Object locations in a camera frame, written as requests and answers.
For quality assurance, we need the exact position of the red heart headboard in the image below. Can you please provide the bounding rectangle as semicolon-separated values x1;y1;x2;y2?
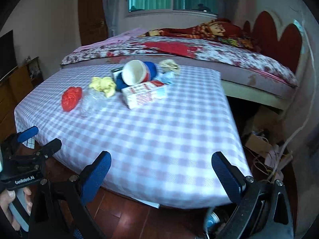
243;10;308;75

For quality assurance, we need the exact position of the white router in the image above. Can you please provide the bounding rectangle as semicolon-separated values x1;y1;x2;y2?
264;145;293;171

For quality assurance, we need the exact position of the clear plastic bag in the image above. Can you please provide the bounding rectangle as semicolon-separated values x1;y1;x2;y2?
80;88;108;117

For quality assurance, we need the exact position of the pink sheet on bed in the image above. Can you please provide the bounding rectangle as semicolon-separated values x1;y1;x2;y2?
73;27;147;53

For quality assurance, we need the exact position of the cream cloth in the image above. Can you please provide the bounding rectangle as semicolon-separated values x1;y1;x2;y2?
159;59;181;75

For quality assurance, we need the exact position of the yellow wrapper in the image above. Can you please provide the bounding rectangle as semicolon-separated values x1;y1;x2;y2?
89;77;116;98

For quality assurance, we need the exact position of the blue cloth ball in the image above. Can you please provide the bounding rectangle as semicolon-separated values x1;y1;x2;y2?
115;73;128;92

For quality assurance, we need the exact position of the white red milk carton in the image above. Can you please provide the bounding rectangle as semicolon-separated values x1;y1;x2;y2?
122;80;167;110

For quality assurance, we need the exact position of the person's left hand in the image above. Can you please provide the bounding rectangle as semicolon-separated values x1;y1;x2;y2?
1;187;32;231

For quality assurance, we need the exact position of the grey curtain by window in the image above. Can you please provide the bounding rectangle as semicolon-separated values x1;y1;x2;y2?
102;0;127;37

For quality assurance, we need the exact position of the green white carton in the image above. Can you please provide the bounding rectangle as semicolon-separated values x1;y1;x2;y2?
111;66;123;82

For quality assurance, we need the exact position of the black trash bucket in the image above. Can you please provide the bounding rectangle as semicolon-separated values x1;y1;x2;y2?
200;197;270;238

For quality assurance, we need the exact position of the white hanging cable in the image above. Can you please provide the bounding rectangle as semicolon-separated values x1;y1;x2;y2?
266;17;317;182

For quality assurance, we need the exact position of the red white paper cup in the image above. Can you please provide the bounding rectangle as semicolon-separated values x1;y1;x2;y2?
122;60;151;86

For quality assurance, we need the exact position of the bed with floral mattress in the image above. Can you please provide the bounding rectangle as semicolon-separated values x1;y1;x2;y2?
60;27;300;110

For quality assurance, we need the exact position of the red patterned blanket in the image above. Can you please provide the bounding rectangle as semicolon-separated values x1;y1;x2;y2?
140;18;261;52

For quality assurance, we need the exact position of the brown wooden door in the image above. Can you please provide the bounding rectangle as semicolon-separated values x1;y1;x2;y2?
78;0;108;46

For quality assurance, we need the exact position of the light blue face mask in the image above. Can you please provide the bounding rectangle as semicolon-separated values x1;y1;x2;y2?
154;71;175;85

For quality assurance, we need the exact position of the purple checkered tablecloth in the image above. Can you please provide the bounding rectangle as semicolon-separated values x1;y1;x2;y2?
14;65;250;209

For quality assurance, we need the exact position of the cardboard box on floor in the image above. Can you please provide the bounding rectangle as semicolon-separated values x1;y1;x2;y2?
245;134;273;158

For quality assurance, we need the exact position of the dark blue paper cup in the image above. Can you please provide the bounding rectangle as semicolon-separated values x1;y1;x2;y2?
144;62;157;81

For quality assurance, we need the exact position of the red plastic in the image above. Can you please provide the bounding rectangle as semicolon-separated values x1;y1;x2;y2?
61;86;82;112

